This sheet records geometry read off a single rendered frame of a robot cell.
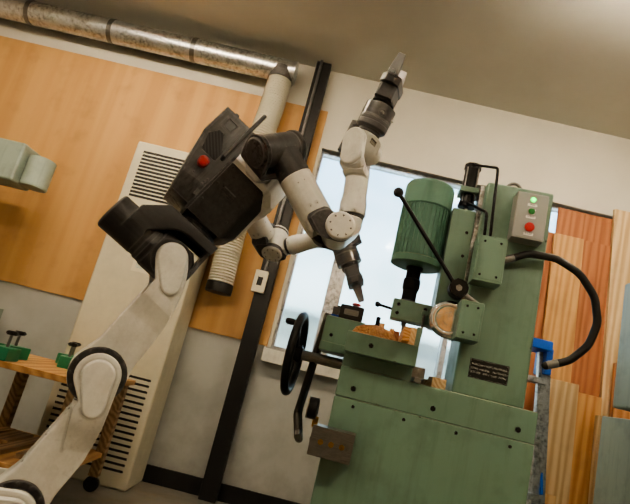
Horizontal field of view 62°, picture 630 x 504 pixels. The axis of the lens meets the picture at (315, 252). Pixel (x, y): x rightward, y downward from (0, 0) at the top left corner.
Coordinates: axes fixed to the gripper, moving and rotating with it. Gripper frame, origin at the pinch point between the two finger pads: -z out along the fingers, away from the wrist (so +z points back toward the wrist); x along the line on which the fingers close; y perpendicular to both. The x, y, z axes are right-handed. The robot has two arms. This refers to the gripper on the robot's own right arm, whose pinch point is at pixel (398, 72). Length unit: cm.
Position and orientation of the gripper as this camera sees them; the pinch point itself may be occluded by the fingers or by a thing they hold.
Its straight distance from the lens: 156.4
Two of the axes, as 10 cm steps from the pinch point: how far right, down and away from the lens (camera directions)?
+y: 8.7, 4.3, -2.4
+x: 2.0, 1.3, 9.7
